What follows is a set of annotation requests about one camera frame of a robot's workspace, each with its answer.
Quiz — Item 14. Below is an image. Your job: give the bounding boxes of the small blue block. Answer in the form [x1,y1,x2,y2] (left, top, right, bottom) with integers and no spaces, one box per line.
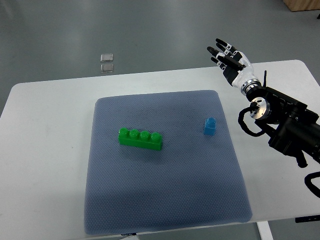
[203,117,216,136]

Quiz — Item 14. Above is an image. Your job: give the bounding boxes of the upper metal floor plate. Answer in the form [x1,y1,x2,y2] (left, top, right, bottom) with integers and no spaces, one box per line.
[100,53,114,63]

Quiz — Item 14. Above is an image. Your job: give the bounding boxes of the white table leg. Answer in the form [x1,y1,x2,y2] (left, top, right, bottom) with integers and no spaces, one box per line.
[256,221,274,240]

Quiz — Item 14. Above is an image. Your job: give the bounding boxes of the long green block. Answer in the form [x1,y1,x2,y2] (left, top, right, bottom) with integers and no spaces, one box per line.
[118,127,163,151]

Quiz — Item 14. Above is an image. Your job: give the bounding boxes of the blue-grey textured mat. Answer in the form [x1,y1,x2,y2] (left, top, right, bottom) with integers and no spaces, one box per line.
[84,90,252,235]

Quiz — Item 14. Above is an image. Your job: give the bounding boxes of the wooden box corner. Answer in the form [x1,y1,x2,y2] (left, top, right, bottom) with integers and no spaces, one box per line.
[283,0,320,12]

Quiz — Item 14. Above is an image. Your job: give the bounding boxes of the black table control panel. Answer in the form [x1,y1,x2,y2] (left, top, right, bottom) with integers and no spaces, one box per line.
[295,215,320,223]

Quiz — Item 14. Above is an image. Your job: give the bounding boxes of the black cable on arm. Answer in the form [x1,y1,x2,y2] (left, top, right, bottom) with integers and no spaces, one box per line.
[304,171,320,200]

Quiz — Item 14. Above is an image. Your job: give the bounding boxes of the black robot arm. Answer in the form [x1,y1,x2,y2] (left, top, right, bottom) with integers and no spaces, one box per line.
[238,79,320,168]

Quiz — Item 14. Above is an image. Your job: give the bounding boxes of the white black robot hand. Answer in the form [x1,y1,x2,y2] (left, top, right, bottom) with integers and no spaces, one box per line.
[207,38,260,94]

